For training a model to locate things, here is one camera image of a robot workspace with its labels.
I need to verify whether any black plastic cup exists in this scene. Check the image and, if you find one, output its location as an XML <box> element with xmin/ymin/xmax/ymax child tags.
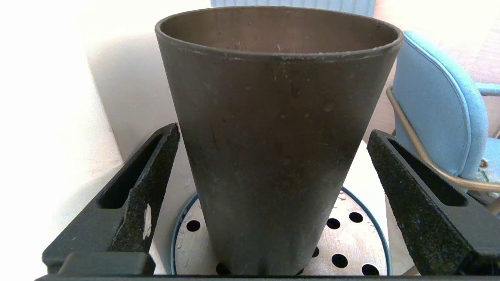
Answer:
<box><xmin>155</xmin><ymin>5</ymin><xmax>404</xmax><ymax>276</ymax></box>

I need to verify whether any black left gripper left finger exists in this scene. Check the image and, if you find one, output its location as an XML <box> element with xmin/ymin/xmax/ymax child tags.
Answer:
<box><xmin>42</xmin><ymin>123</ymin><xmax>181</xmax><ymax>274</ymax></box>

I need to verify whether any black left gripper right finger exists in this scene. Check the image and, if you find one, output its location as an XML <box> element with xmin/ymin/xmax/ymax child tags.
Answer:
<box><xmin>366</xmin><ymin>130</ymin><xmax>500</xmax><ymax>276</ymax></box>

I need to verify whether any large blue perforated drip tray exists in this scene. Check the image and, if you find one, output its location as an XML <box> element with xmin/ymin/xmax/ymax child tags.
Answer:
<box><xmin>171</xmin><ymin>187</ymin><xmax>392</xmax><ymax>276</ymax></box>

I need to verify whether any light blue chair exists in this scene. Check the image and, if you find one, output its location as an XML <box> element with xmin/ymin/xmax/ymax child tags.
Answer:
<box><xmin>386</xmin><ymin>30</ymin><xmax>500</xmax><ymax>213</ymax></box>

